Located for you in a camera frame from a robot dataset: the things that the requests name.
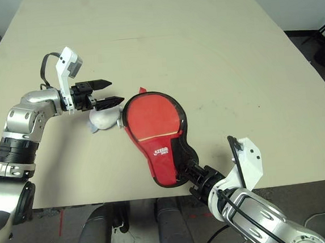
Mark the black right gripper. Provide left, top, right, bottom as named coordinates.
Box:
left=177, top=158, right=230, bottom=209

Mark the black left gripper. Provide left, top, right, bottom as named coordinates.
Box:
left=61, top=77, right=126, bottom=114

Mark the white fluffy plush ball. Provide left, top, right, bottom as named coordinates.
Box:
left=86, top=105, right=126, bottom=135

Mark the black red paddle case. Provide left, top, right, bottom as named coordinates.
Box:
left=117, top=81, right=205, bottom=192

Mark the grey robot right leg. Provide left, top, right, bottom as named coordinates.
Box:
left=154, top=194, right=197, bottom=243

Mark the grey robot leg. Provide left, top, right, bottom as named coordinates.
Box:
left=154, top=194, right=197, bottom=243
left=68, top=201, right=132, bottom=243

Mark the grey robot left leg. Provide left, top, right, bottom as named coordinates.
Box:
left=68, top=201, right=132, bottom=243

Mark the black tripod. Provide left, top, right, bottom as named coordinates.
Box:
left=299, top=18, right=325, bottom=51

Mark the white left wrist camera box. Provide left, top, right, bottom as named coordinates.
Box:
left=53, top=44, right=90, bottom=117

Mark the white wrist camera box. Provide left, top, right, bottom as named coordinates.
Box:
left=227, top=134, right=267, bottom=192
left=53, top=44, right=90, bottom=117

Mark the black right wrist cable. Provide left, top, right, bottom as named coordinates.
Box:
left=191, top=130, right=289, bottom=243

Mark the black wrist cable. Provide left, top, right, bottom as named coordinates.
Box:
left=39, top=52, right=64, bottom=91
left=191, top=130, right=289, bottom=243

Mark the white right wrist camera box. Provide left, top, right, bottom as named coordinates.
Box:
left=227, top=134, right=267, bottom=192

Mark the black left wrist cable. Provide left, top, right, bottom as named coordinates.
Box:
left=39, top=52, right=64, bottom=91

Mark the white floor cable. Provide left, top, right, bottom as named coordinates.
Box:
left=302, top=211, right=325, bottom=229

